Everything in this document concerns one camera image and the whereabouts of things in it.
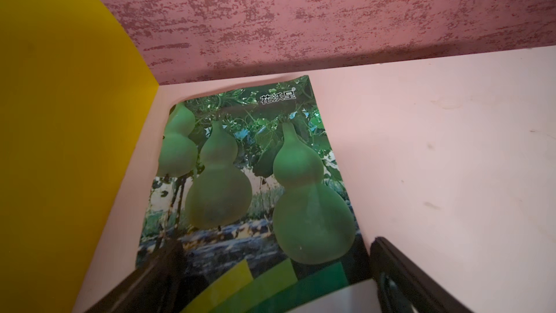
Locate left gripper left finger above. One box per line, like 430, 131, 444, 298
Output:
84, 238, 185, 313

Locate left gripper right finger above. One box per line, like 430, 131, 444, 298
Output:
369, 237, 471, 313

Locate green gourd seed bag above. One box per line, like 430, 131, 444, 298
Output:
136, 76, 379, 312

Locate yellow wooden shelf unit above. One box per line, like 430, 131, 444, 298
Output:
1, 0, 555, 312

